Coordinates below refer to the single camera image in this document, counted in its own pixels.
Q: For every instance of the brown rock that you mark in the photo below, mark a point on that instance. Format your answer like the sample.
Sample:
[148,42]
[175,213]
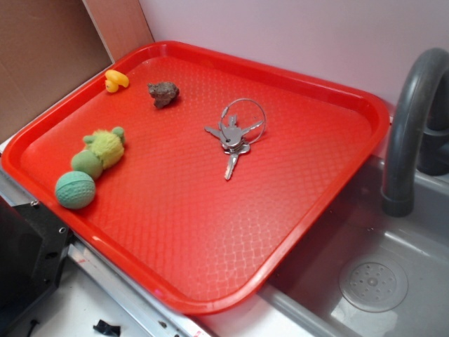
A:
[163,93]

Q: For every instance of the red plastic tray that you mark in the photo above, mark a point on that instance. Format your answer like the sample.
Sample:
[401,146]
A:
[165,214]

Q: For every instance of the silver key bunch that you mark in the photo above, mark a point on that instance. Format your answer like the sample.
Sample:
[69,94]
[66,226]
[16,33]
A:
[233,140]

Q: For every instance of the yellow rubber duck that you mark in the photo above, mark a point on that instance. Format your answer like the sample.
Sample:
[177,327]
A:
[115,79]

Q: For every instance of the green plush caterpillar toy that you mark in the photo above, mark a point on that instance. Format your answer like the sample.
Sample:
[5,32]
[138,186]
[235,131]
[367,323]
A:
[103,149]

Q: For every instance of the grey plastic sink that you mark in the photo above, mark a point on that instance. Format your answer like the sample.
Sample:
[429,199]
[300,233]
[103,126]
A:
[360,272]

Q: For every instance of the grey toy faucet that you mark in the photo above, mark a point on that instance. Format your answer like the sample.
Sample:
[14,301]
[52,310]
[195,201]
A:
[418,138]

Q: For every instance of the black tape scrap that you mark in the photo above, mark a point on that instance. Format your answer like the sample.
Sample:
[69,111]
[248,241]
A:
[107,329]

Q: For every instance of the brown cardboard panel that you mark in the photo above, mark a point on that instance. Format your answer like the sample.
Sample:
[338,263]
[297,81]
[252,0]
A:
[49,48]

